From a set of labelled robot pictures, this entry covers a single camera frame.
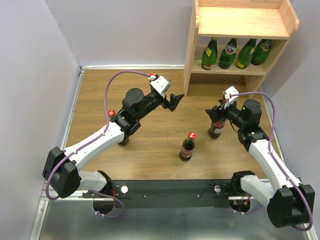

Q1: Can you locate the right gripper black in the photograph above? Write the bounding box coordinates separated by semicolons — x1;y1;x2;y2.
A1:
204;98;246;129

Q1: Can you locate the cola bottle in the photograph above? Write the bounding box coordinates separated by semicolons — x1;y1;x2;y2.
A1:
107;110;130;147
179;132;196;162
207;98;229;140

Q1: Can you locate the green bottle red-white label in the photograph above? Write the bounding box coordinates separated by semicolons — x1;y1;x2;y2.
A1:
218;38;238;69

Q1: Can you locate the green bottle yellow label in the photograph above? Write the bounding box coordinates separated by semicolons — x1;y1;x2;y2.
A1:
235;38;257;69

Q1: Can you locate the green bottle red-blue label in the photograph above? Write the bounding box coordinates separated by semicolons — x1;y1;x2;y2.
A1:
250;39;272;66

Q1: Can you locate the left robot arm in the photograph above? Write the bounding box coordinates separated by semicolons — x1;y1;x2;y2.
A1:
42;88;184;200

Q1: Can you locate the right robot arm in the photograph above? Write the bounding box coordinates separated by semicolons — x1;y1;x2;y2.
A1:
206;99;315;230

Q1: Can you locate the wooden two-tier shelf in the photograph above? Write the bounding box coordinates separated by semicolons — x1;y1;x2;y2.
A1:
183;0;300;94

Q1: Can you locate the cola bottle front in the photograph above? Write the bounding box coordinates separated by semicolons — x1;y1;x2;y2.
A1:
179;132;196;162

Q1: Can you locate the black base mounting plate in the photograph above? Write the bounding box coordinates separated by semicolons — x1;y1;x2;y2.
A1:
82;177;261;210

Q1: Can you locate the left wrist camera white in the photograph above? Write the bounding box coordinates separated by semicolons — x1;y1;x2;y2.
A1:
148;75;172;98

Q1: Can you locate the aluminium frame rail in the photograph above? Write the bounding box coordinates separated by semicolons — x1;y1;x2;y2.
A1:
29;65;318;240

